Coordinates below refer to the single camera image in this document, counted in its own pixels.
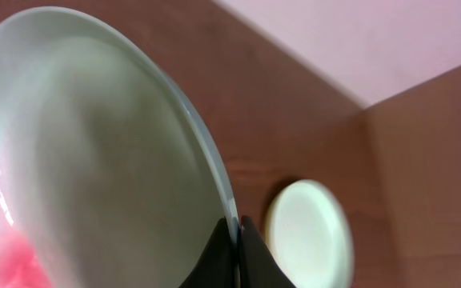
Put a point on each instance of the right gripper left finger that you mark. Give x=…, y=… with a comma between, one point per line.
x=216, y=265

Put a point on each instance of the pale green plate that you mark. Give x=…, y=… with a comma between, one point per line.
x=108, y=175
x=308, y=235

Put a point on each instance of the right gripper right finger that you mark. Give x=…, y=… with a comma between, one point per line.
x=257, y=266

